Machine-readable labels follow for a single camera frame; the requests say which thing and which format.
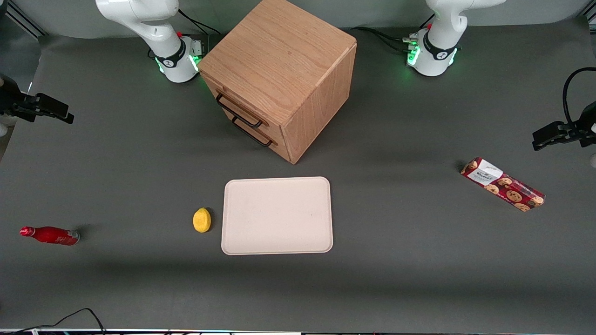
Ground black cable at table edge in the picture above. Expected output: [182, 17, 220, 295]
[0, 308, 107, 334]

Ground black right base cable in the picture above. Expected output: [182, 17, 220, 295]
[178, 8, 221, 36]

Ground yellow lemon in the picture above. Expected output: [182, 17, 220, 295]
[193, 208, 212, 233]

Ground red drink bottle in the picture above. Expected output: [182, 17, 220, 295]
[20, 226, 81, 246]

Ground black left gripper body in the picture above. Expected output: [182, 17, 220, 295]
[579, 101, 596, 147]

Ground black metal drawer handle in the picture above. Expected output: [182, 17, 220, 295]
[216, 93, 264, 129]
[231, 116, 274, 148]

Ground black looped gripper cable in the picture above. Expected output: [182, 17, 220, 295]
[562, 67, 596, 127]

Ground red cookie box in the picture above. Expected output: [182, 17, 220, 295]
[461, 157, 546, 213]

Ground aluminium frame profile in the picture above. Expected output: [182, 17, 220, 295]
[4, 0, 48, 38]

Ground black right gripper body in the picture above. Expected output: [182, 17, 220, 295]
[0, 74, 37, 123]

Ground oak wooden drawer cabinet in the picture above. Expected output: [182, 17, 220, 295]
[198, 0, 358, 165]

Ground black left base cables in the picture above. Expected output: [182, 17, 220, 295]
[356, 14, 436, 53]

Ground beige rectangular tray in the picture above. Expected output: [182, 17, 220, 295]
[221, 176, 334, 256]

